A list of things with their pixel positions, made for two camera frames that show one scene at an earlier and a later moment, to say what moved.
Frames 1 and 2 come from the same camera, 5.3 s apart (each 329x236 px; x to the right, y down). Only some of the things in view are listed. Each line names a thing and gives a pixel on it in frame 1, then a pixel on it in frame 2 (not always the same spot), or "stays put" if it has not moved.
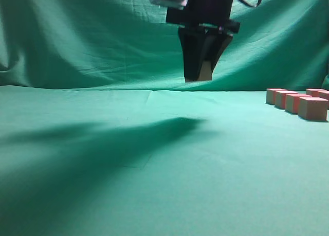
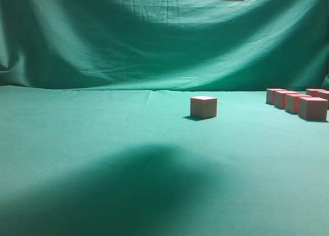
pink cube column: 280,98 stays put
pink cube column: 205,71 -> 203,107
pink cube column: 313,108 stays put
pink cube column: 292,101 stays put
